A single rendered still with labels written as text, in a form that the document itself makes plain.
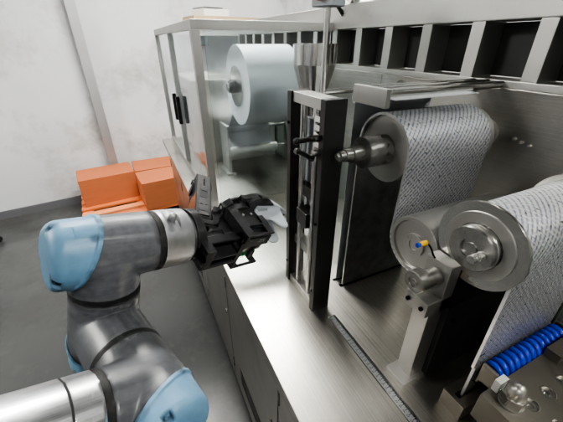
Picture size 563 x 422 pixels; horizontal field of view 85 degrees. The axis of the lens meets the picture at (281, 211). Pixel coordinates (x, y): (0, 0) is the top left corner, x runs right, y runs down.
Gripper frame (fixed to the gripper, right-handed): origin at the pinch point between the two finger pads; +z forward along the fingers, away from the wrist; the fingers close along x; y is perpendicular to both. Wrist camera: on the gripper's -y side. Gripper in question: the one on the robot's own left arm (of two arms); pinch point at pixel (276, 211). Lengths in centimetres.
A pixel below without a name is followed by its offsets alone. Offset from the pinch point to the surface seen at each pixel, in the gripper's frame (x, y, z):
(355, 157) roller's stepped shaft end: 13.1, 0.3, 13.8
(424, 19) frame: 43, -26, 53
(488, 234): 18.0, 25.8, 12.3
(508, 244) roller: 18.6, 28.5, 12.6
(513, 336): 3.4, 41.2, 27.3
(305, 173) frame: 0.9, -10.2, 17.8
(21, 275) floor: -212, -157, -9
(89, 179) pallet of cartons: -178, -229, 50
